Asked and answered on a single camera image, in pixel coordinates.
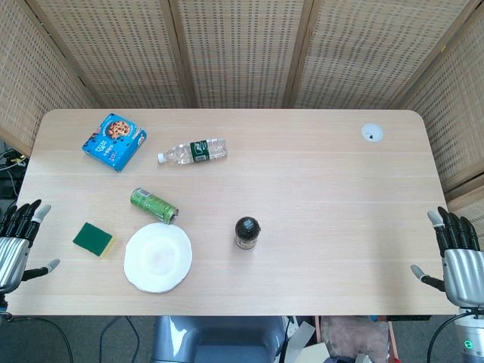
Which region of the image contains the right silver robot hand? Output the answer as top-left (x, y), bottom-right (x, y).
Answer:
top-left (410, 206), bottom-right (484, 307)

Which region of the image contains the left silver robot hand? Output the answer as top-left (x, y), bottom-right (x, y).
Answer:
top-left (0, 199), bottom-right (61, 294)

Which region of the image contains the green yellow sponge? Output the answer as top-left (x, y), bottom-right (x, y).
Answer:
top-left (72, 222), bottom-right (116, 260)

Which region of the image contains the white plate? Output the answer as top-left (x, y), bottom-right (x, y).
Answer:
top-left (123, 222), bottom-right (194, 295)

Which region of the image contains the black power strip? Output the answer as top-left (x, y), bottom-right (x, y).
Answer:
top-left (385, 314), bottom-right (432, 322)

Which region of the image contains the pink cloth bundle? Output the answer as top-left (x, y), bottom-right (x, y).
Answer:
top-left (321, 316), bottom-right (392, 358)

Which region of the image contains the woven folding screen panel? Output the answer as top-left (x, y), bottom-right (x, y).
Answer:
top-left (26, 0), bottom-right (197, 110)
top-left (0, 0), bottom-right (100, 156)
top-left (287, 0), bottom-right (484, 110)
top-left (168, 0), bottom-right (315, 110)
top-left (392, 7), bottom-right (484, 247)

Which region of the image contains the green drink can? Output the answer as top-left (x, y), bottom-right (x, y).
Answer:
top-left (130, 187), bottom-right (179, 225)

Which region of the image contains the blue cookie box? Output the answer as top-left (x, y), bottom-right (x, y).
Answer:
top-left (81, 113), bottom-right (148, 174)

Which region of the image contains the white cardboard piece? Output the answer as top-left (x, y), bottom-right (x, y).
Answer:
top-left (281, 320), bottom-right (317, 358)

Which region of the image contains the clear plastic water bottle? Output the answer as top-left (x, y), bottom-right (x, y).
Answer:
top-left (157, 137), bottom-right (229, 166)

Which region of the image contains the brown tea bottle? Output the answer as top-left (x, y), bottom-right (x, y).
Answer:
top-left (234, 216), bottom-right (262, 250)

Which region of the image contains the grey blue robot torso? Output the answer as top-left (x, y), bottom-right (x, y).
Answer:
top-left (150, 315), bottom-right (290, 363)

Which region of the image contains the black floor cable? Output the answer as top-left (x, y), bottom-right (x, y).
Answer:
top-left (99, 316), bottom-right (143, 363)
top-left (427, 315), bottom-right (461, 363)
top-left (0, 316), bottom-right (75, 363)

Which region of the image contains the dark equipment with cables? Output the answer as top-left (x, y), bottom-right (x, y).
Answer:
top-left (0, 141), bottom-right (29, 207)

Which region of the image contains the white cable grommet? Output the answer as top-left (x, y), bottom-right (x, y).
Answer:
top-left (361, 123), bottom-right (385, 142)

